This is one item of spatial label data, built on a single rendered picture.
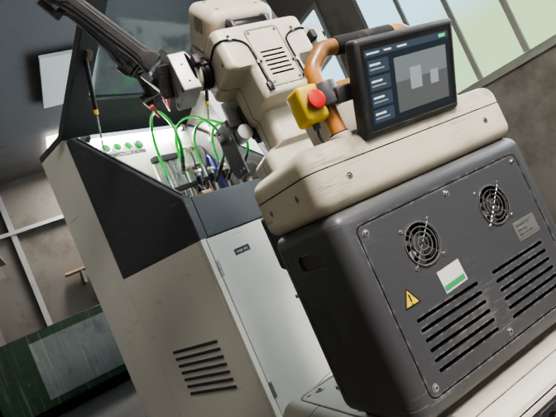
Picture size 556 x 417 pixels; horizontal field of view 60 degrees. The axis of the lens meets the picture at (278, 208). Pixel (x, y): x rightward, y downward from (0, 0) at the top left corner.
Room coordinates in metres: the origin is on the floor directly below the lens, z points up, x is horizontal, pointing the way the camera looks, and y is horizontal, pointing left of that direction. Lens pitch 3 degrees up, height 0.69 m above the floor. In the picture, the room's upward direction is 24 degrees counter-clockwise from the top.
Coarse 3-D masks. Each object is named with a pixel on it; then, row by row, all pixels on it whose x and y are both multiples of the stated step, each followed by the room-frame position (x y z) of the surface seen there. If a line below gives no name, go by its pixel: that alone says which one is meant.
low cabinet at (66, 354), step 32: (64, 320) 4.50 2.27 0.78; (96, 320) 4.61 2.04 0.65; (0, 352) 4.24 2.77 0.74; (32, 352) 4.34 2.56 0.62; (64, 352) 4.44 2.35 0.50; (96, 352) 4.56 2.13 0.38; (0, 384) 4.20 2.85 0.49; (32, 384) 4.30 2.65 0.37; (64, 384) 4.40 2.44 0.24; (96, 384) 4.52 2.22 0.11; (32, 416) 4.26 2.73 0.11
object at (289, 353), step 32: (256, 224) 1.93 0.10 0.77; (224, 256) 1.76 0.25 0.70; (256, 256) 1.87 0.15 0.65; (256, 288) 1.82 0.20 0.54; (288, 288) 1.94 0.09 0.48; (256, 320) 1.77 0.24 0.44; (288, 320) 1.89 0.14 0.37; (256, 352) 1.73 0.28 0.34; (288, 352) 1.83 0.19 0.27; (320, 352) 1.96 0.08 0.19; (288, 384) 1.78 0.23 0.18
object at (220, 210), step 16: (208, 192) 1.80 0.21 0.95; (224, 192) 1.86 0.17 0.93; (240, 192) 1.92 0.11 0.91; (208, 208) 1.77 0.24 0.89; (224, 208) 1.83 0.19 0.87; (240, 208) 1.89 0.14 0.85; (256, 208) 1.96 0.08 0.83; (208, 224) 1.75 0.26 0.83; (224, 224) 1.80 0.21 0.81; (240, 224) 1.86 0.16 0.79
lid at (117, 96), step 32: (96, 0) 1.73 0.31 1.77; (128, 0) 1.85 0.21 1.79; (160, 0) 1.95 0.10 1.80; (192, 0) 2.07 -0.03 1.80; (128, 32) 1.95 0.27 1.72; (160, 32) 2.07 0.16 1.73; (96, 64) 1.94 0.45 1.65; (96, 96) 2.05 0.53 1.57; (128, 96) 2.18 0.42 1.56; (64, 128) 2.02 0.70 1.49; (96, 128) 2.15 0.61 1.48; (128, 128) 2.30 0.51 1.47
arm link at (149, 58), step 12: (48, 0) 1.21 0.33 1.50; (60, 0) 1.22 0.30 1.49; (72, 0) 1.23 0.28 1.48; (84, 0) 1.24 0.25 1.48; (72, 12) 1.25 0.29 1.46; (84, 12) 1.24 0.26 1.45; (96, 12) 1.25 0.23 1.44; (96, 24) 1.26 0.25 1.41; (108, 24) 1.26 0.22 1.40; (108, 36) 1.27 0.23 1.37; (120, 36) 1.27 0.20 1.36; (132, 36) 1.29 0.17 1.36; (120, 48) 1.29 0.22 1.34; (132, 48) 1.29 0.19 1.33; (144, 48) 1.30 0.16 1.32; (144, 60) 1.30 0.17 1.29; (156, 60) 1.34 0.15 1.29; (144, 72) 1.31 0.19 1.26; (156, 84) 1.31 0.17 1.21
